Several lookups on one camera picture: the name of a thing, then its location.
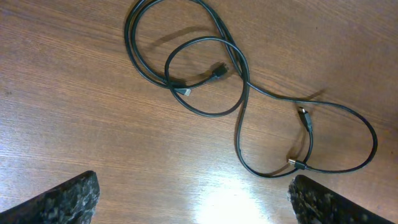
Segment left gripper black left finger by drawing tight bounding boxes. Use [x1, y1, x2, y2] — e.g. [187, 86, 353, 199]
[1, 170, 100, 224]

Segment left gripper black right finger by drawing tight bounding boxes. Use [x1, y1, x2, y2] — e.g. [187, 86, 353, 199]
[288, 175, 390, 224]

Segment thick black USB cable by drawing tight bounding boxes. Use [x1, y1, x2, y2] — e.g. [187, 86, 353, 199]
[123, 0, 314, 179]

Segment thin black micro-USB cable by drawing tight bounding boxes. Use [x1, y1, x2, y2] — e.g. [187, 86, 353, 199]
[164, 35, 379, 174]

